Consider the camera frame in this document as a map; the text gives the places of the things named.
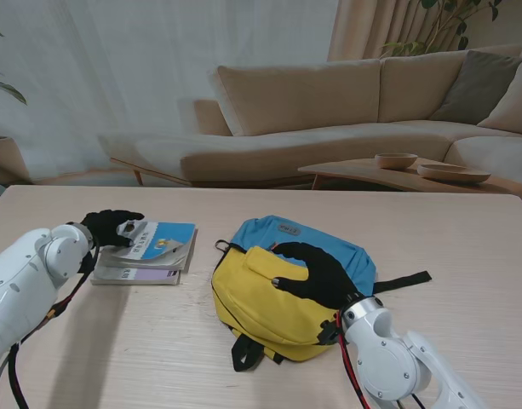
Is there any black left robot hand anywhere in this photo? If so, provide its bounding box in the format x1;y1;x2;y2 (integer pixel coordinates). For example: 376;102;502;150
79;209;146;248

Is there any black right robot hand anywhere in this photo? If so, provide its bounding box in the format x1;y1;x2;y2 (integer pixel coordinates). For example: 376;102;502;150
271;241;364;308

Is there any blue cover book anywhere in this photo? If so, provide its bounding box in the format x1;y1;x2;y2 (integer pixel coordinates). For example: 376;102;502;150
99;219;198;274

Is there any blue and yellow school backpack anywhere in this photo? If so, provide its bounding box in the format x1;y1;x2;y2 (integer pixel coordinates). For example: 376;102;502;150
211;215;433;373

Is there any purple cover book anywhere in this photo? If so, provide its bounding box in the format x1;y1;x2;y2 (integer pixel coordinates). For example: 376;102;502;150
89;267;181;286

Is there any beige plant pot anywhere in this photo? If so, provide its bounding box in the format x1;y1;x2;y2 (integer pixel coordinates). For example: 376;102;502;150
0;135;32;187

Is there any wooden coffee table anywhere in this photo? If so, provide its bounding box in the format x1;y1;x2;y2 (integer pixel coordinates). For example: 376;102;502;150
297;156;522;204

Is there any small wooden bowl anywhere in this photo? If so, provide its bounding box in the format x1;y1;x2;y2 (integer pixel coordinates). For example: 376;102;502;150
374;153;419;170

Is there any beige sofa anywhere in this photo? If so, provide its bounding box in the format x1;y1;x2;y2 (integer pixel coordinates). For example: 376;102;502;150
97;42;522;188

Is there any white sheer curtain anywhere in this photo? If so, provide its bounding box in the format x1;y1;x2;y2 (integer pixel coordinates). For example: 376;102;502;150
0;0;342;184

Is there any wide shallow wooden bowl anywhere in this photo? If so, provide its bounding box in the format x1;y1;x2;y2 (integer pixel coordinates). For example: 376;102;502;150
416;164;492;185

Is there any dark green leaf plant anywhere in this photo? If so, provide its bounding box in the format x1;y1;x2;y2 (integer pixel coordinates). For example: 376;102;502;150
0;25;28;107

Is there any grey cushion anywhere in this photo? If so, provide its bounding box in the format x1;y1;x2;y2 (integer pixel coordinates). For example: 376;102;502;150
430;49;522;125

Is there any beige curtain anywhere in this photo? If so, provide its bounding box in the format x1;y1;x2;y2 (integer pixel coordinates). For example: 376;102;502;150
327;0;519;63

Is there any beige cushion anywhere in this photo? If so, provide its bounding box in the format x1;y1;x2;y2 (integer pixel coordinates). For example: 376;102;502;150
477;60;522;137

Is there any tall green leafy plant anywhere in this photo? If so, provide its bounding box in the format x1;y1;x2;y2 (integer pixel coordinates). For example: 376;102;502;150
381;0;504;59

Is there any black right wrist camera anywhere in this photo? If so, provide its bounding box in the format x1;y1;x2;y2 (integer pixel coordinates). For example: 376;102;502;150
318;319;342;346

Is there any red black left arm cable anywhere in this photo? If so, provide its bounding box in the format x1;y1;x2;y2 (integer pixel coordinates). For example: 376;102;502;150
0;242;100;409

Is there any red black arm cable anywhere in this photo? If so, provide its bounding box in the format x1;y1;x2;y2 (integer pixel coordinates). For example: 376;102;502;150
0;242;100;409
335;313;427;409

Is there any red black right arm cable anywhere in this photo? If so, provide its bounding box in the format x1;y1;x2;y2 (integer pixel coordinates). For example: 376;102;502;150
335;313;427;409

